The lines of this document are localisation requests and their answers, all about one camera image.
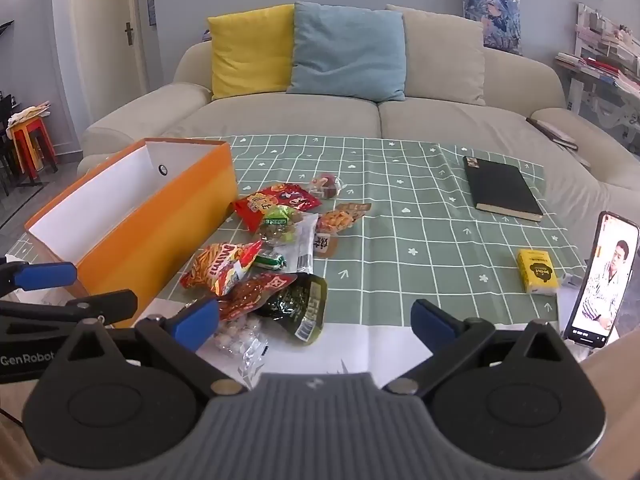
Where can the round candy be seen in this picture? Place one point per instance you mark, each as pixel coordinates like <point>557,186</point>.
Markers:
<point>325,185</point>

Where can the black dining chair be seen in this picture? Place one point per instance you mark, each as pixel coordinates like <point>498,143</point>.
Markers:
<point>7,150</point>

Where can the beige pillow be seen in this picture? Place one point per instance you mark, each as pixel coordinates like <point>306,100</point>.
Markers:
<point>445,60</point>

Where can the white printed table cover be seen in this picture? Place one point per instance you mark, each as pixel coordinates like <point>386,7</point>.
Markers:
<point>390,345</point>

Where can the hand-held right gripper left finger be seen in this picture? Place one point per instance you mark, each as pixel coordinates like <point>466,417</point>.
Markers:
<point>195,322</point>

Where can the black notebook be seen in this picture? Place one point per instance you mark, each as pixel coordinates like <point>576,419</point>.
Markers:
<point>502,187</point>

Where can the red stool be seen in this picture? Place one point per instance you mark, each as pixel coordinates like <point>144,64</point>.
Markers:
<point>45,140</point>

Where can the small brown packet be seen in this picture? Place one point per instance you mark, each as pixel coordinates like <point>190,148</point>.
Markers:
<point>355,208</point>

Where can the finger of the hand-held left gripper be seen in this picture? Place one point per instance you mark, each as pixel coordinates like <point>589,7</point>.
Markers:
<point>45,275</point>
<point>100,305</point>

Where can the beige sofa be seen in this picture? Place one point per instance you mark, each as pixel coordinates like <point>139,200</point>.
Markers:
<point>300,115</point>

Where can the white clear snack packet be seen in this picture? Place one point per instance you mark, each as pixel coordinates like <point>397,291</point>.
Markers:
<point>302,252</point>

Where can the black wall shelf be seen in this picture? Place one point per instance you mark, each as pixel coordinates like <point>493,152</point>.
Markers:
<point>6,29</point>

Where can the orange peanut packet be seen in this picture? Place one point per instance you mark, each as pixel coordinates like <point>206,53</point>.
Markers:
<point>335,221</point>

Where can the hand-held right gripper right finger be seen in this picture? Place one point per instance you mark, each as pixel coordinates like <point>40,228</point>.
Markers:
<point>432,325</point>

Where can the red spicy strip packet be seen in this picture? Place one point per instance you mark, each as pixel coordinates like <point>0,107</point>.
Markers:
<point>255,292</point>

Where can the dark green seaweed packet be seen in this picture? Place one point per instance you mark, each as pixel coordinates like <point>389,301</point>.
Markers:
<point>295,310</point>

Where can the brown round snack packet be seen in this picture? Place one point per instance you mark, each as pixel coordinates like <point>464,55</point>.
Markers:
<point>324,245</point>

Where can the printed figure pillow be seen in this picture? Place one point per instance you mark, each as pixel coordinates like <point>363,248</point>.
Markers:
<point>492,17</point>

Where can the green checked tablecloth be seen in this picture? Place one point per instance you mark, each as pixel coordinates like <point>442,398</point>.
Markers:
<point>425,240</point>

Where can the orange cardboard box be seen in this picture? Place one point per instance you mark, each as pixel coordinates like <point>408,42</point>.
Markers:
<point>150,240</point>

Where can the clear packet of white balls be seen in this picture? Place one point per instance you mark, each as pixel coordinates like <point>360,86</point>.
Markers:
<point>237,337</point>

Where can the pile of books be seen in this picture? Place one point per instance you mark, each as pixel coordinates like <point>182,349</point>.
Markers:
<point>607,50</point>

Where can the green candy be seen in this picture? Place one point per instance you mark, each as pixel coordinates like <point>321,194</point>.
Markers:
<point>270,261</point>

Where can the orange shrimp stick bag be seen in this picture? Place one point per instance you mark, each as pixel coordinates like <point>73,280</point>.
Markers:
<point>220,265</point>

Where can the yellow tissue packet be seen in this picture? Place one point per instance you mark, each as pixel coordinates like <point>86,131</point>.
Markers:
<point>537,271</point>

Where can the pale cloth on stool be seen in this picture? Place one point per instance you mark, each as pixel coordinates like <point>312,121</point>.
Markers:
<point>27,114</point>

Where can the white side shelf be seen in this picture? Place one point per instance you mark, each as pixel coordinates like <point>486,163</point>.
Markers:
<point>600,105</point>

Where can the yellow pillow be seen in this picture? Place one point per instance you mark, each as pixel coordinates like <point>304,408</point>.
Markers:
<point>250,50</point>

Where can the clear packet with green label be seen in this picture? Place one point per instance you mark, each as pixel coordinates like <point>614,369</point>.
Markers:
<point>280,225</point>

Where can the yellow stool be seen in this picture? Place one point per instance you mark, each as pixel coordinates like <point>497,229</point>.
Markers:
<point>31,147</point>

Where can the dark book on sofa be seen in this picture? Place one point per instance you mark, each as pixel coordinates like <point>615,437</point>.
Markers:
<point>552,132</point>

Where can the smartphone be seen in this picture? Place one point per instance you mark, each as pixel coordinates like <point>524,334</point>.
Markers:
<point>605,280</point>

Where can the light blue pillow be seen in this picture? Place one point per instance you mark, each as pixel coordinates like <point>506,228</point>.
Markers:
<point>350,50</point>

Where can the red snack bag with figures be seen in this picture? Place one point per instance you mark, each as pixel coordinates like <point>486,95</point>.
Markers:
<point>270,200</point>

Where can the cream door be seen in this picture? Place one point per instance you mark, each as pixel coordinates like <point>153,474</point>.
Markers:
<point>105,35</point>

